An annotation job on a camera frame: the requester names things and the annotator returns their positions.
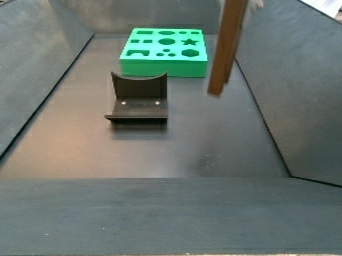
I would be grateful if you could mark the brown square-circle peg object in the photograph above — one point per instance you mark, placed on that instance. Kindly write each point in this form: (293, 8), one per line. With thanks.
(233, 15)

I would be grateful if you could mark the green shape-sorting board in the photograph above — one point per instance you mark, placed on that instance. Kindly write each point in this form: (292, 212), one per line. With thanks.
(165, 50)

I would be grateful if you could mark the dark grey curved holder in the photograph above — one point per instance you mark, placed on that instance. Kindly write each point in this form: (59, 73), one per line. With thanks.
(141, 98)

